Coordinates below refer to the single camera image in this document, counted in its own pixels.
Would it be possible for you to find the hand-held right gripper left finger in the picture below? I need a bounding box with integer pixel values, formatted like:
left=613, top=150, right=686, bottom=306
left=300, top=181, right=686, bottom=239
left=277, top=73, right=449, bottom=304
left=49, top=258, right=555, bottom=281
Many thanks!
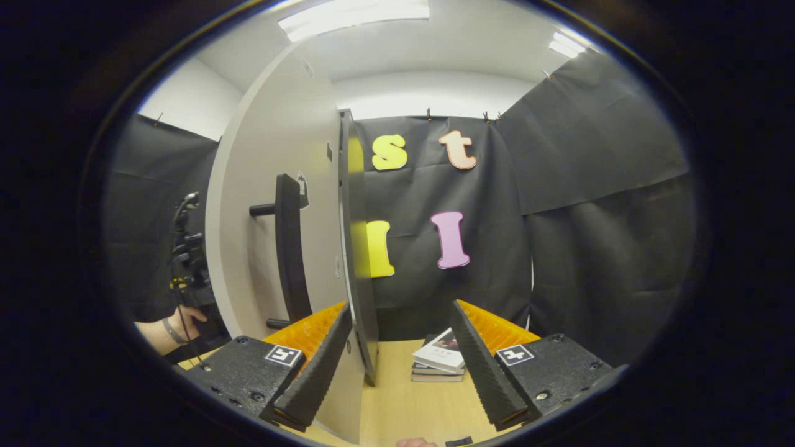
left=183, top=301, right=355, bottom=433

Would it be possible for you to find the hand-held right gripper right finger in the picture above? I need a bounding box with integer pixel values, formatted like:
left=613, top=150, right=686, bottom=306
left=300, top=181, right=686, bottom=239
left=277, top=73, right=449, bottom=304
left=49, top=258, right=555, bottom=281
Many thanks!
left=450, top=299, right=616, bottom=432

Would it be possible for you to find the black door handle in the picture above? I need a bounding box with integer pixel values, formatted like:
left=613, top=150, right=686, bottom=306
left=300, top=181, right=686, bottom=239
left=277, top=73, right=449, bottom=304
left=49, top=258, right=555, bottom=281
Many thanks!
left=248, top=174, right=313, bottom=330

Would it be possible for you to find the beige cabinet door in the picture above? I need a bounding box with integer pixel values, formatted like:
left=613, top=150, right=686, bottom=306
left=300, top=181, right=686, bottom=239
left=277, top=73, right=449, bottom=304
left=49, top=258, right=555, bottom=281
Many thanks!
left=205, top=37, right=367, bottom=445

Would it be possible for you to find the white cover book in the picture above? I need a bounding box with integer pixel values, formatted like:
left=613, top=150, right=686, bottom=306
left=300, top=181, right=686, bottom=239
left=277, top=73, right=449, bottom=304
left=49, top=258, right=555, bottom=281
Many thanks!
left=413, top=328, right=466, bottom=374

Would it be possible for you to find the grey book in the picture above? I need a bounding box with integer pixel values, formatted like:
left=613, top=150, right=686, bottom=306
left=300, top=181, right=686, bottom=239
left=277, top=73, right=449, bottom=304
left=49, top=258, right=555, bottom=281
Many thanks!
left=411, top=363, right=465, bottom=383

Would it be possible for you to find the grey wristband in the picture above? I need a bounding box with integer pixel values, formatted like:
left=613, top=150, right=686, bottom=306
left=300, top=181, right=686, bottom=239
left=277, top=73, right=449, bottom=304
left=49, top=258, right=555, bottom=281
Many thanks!
left=161, top=317, right=188, bottom=346

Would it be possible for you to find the black backdrop cloth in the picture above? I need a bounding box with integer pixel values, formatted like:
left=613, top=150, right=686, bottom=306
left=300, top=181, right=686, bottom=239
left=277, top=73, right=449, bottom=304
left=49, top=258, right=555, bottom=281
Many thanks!
left=102, top=50, right=699, bottom=373

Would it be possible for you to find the large ceiling light panel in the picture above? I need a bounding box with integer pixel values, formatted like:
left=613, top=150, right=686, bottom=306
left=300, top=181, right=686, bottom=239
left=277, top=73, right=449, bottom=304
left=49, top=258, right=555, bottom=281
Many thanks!
left=278, top=0, right=430, bottom=43

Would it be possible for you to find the small ceiling light panel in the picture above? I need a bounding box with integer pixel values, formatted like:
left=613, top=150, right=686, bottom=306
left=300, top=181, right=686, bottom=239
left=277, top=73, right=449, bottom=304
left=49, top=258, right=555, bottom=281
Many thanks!
left=548, top=31, right=588, bottom=60

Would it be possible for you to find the black cable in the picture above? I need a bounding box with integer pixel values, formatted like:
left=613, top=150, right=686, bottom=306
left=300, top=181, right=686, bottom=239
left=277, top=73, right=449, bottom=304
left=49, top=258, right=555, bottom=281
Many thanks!
left=178, top=304, right=207, bottom=373

